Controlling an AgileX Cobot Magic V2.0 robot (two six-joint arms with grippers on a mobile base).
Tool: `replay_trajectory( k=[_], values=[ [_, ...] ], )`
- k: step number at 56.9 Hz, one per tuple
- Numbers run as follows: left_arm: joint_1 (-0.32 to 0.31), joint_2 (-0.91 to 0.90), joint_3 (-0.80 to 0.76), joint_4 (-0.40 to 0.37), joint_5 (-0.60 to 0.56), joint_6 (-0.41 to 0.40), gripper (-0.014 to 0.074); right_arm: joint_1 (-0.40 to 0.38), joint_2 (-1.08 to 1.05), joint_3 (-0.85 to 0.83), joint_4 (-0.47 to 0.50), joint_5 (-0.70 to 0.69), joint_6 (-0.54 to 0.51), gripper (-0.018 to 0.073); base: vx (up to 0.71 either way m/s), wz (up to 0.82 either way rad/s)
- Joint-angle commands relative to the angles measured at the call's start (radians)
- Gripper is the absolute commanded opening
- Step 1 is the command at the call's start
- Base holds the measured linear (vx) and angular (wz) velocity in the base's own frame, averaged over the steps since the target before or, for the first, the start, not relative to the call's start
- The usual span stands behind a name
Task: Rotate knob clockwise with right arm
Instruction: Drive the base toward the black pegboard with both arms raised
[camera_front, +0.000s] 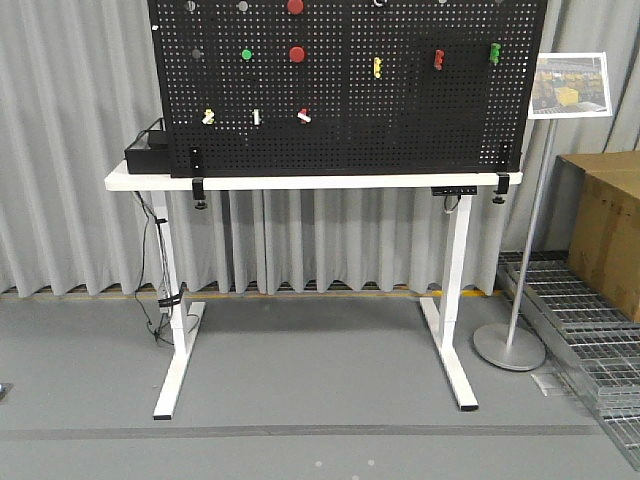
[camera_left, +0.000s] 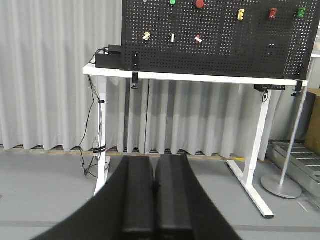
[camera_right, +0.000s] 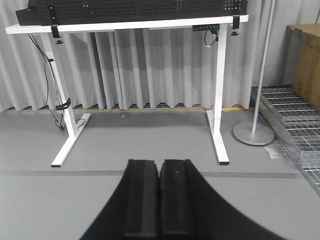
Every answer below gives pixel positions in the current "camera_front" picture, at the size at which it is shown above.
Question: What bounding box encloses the desk height control panel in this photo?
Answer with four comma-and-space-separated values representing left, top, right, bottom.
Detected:
431, 186, 478, 197

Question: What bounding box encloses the white height-adjustable desk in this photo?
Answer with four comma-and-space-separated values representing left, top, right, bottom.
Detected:
104, 161, 523, 420

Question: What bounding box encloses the black perforated pegboard panel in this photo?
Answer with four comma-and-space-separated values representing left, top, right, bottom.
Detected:
148, 1, 547, 177

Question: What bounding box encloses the black electronics box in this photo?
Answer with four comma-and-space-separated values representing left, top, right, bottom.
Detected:
124, 117, 170, 174

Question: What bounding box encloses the lower red mushroom button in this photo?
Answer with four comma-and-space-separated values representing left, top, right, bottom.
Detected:
289, 45, 307, 63

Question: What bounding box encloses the red mushroom button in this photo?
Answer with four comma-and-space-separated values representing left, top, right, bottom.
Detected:
287, 0, 304, 15
289, 45, 307, 63

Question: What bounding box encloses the right black desk clamp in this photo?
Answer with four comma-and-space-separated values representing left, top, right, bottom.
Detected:
492, 142, 511, 205

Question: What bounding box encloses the silver sign stand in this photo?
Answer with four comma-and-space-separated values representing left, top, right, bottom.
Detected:
472, 119, 557, 372

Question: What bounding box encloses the upper red mushroom button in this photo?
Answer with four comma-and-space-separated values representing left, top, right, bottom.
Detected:
287, 0, 304, 15

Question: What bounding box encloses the brown cardboard box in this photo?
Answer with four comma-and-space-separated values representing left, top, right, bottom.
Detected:
560, 151, 639, 322

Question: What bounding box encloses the grey pleated curtain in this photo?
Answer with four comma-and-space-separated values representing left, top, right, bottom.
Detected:
1, 1, 639, 297

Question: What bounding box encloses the metal floor grating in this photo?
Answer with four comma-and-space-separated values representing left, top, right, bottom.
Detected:
521, 251, 639, 470

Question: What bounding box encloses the framed picture sign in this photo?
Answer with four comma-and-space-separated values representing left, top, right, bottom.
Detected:
528, 52, 612, 120

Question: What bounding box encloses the red rotary knob switch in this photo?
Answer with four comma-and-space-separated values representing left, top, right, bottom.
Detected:
297, 108, 312, 124

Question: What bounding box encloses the yellow rotary knob switch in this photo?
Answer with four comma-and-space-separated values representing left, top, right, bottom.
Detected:
201, 109, 215, 125

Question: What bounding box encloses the black power cable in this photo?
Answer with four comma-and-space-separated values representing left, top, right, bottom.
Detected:
132, 190, 187, 347

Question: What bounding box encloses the yellow toggle handle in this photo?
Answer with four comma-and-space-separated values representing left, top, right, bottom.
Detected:
373, 57, 383, 79

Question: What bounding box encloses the red toggle handle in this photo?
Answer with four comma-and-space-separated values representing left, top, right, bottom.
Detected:
434, 49, 445, 71

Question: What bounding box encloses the green toggle handle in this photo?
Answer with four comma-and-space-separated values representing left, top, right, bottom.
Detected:
489, 42, 502, 65

